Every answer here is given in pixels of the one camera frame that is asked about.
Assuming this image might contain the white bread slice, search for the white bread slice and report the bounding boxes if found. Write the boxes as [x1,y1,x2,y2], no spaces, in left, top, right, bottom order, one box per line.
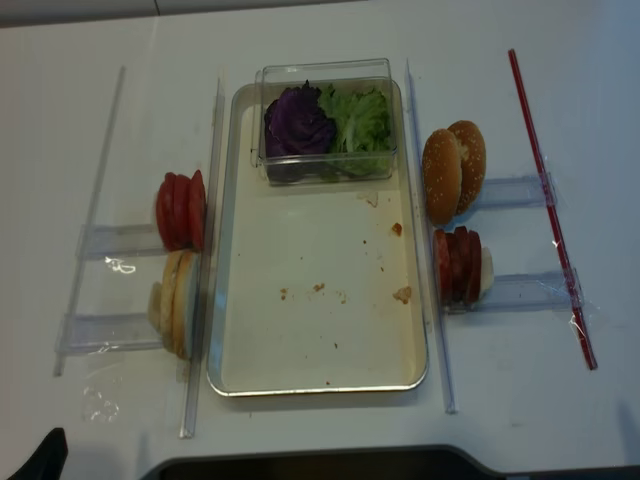
[172,250,200,360]

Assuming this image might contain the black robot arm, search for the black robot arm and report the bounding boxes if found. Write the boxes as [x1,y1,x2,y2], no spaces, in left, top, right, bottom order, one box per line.
[10,427,68,480]

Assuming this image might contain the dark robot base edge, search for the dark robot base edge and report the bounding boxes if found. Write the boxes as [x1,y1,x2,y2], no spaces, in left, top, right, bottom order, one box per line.
[143,448,507,479]

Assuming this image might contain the green lettuce leaves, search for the green lettuce leaves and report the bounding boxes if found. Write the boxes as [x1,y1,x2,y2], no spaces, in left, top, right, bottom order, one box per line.
[318,84,391,156]

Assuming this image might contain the red tomato slices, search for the red tomato slices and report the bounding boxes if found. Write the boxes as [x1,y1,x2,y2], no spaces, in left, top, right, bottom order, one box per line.
[155,170,206,251]

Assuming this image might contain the remaining white bread slices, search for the remaining white bread slices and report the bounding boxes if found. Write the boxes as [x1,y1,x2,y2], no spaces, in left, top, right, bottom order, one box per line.
[147,250,183,351]

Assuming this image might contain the white cheese slice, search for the white cheese slice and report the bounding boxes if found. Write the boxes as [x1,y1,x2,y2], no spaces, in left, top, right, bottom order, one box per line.
[479,247,494,298]

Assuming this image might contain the metal baking tray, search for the metal baking tray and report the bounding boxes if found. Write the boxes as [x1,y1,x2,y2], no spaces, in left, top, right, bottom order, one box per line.
[206,84,431,397]

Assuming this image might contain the purple cabbage leaf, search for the purple cabbage leaf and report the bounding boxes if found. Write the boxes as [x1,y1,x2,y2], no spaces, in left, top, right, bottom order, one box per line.
[264,81,336,158]

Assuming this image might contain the clear plastic salad box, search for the clear plastic salad box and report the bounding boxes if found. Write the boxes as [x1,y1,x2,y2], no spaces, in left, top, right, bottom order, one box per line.
[253,58,398,186]

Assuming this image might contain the front sesame bun half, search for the front sesame bun half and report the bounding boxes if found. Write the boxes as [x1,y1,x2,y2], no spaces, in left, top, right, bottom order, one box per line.
[422,129,462,225]

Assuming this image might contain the sesame bun half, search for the sesame bun half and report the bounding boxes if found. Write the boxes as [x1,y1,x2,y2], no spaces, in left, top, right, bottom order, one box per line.
[448,120,486,215]
[422,129,462,225]

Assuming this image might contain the rear sesame bun half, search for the rear sesame bun half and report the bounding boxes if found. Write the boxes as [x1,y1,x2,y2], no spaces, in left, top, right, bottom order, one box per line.
[448,120,486,215]

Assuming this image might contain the clear upper left holder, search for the clear upper left holder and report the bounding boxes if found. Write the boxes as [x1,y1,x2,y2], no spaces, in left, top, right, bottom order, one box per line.
[76,224,166,260]

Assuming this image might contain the clear holder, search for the clear holder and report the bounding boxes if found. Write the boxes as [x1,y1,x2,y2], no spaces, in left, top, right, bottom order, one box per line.
[473,173,556,209]
[76,224,166,260]
[55,313,162,355]
[445,270,584,314]

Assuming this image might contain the clear upper right holder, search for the clear upper right holder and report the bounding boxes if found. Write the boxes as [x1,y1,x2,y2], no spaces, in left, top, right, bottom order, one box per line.
[473,173,556,209]

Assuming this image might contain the clear lower right holder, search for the clear lower right holder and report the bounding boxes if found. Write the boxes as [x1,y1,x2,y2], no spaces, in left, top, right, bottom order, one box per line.
[445,270,584,314]

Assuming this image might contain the clear lower left holder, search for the clear lower left holder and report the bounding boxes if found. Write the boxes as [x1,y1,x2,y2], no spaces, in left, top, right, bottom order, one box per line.
[55,313,162,355]

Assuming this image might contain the red plastic rod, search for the red plastic rod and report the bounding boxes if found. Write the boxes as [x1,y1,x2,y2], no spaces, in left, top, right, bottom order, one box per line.
[508,49,598,371]

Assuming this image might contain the clear rail left of tray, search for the clear rail left of tray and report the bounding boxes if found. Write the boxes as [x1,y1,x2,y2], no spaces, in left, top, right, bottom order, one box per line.
[179,74,225,440]

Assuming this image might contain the clear rail of tray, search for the clear rail of tray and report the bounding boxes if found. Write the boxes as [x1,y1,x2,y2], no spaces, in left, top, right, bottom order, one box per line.
[179,74,225,440]
[404,59,459,415]

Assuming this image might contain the clear rail right of tray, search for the clear rail right of tray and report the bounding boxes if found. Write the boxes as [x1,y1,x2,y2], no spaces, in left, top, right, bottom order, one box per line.
[404,59,459,415]

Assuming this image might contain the clear far left rail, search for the clear far left rail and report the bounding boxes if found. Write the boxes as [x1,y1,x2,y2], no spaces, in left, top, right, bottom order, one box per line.
[53,66,127,378]

